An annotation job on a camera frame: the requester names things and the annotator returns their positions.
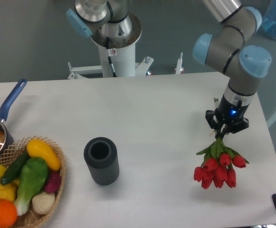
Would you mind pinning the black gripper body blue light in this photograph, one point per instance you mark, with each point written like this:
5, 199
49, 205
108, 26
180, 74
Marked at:
233, 111

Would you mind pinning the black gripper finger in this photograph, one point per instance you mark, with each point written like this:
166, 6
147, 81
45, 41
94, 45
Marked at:
235, 127
214, 122

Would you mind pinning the red tulip bouquet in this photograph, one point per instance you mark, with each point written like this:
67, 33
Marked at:
218, 164

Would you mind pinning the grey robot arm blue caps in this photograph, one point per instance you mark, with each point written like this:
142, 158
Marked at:
226, 52

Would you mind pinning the dark grey ribbed vase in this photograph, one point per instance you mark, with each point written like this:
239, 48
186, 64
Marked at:
100, 155

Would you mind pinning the yellow squash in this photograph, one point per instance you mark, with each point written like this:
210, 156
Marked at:
39, 148

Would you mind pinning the green bok choy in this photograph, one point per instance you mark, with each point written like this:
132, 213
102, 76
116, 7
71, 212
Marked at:
32, 178

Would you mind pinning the white garlic bulb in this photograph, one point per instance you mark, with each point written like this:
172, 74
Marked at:
43, 202

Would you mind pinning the woven wicker basket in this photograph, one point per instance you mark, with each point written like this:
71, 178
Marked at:
32, 219

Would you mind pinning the dark green cucumber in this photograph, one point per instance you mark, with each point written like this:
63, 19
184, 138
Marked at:
13, 171

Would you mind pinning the yellow gourd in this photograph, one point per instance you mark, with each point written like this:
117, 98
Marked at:
0, 192

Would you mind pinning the orange fruit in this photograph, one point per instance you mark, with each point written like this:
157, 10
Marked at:
8, 213

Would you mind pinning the white clamp post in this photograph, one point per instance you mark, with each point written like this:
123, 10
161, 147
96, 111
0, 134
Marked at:
179, 68

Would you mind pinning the white frame bracket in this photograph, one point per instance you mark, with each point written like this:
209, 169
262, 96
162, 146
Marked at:
85, 70

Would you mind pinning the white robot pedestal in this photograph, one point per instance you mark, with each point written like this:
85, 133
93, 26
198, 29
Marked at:
116, 46

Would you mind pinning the blue handled saucepan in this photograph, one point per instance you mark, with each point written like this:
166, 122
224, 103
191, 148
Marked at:
5, 137

